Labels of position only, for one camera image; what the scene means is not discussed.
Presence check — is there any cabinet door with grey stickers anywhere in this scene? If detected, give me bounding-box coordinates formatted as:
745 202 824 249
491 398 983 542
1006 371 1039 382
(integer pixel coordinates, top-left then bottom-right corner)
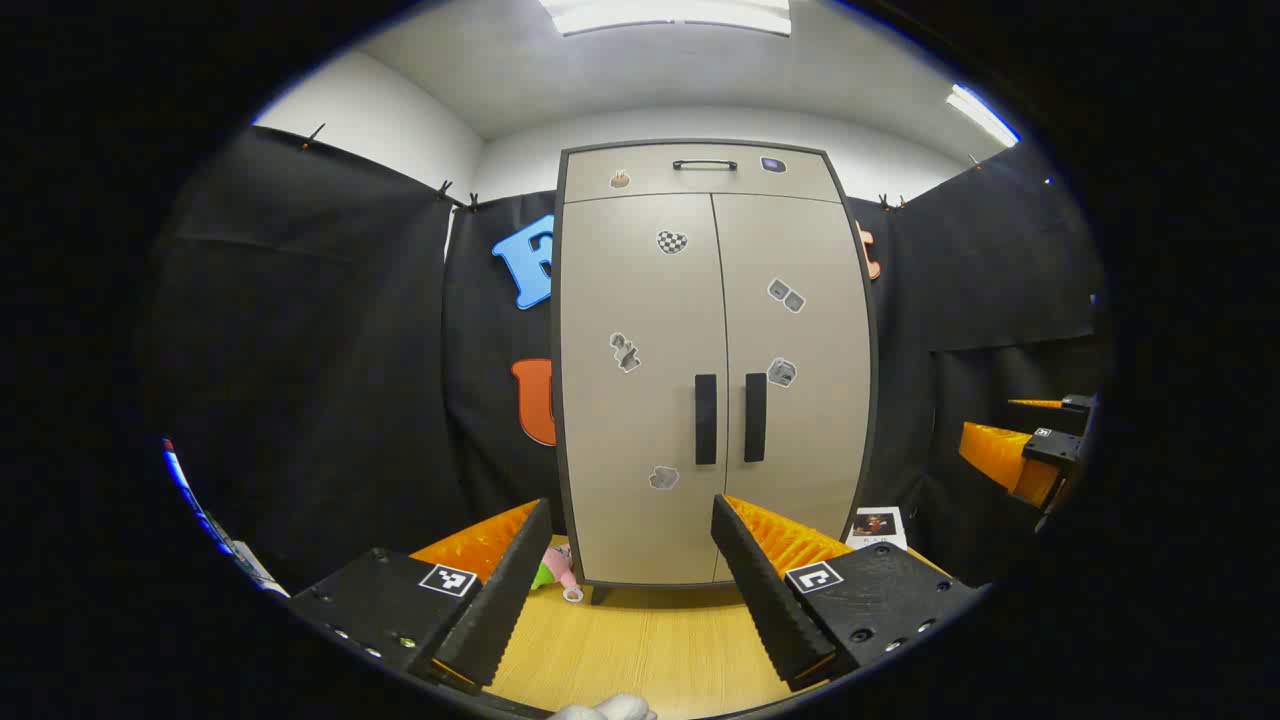
711 193 873 583

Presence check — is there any beige double-door shoe cabinet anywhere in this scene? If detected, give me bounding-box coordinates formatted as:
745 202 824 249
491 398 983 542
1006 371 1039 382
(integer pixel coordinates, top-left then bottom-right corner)
549 138 881 606

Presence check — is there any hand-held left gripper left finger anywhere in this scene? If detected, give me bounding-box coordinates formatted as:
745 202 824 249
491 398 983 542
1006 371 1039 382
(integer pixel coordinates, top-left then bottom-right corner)
288 498 554 691

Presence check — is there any black door handle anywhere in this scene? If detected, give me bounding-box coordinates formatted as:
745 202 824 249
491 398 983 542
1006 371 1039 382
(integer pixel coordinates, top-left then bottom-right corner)
695 374 719 466
744 373 768 463

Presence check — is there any pink green plush toy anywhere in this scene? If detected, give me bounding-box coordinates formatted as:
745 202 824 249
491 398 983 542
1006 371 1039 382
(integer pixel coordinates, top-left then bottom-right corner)
530 545 579 593

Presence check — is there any narrow ceiling light panel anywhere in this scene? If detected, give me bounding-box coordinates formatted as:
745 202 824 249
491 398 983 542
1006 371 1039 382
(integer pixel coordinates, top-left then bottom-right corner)
945 83 1021 149

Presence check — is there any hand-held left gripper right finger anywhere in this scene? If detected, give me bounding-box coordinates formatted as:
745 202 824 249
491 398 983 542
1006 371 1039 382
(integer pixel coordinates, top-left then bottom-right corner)
710 494 988 693

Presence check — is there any black backdrop cloth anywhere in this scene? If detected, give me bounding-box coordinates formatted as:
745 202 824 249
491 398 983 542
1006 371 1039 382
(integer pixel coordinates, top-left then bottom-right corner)
150 125 1109 593

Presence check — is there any large ceiling light panel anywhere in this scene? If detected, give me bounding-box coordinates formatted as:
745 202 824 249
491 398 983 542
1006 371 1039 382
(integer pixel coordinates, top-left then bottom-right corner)
540 0 793 38

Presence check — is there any cabinet door with checkered sticker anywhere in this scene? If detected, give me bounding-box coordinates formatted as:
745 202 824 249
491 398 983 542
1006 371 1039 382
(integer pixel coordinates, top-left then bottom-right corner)
559 193 729 584

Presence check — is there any white photo card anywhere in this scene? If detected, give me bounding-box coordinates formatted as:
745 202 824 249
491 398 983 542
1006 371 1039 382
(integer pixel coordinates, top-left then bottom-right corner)
846 506 909 552

